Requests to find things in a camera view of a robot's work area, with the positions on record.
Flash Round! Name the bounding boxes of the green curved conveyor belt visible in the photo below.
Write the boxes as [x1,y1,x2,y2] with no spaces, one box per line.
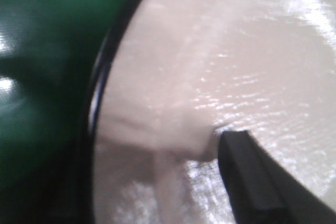
[0,0,158,224]

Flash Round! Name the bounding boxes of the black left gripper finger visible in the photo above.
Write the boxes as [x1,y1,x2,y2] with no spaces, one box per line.
[218,131,335,223]

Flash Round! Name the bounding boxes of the beige textured plate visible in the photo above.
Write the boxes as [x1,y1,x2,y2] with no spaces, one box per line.
[93,0,335,223]

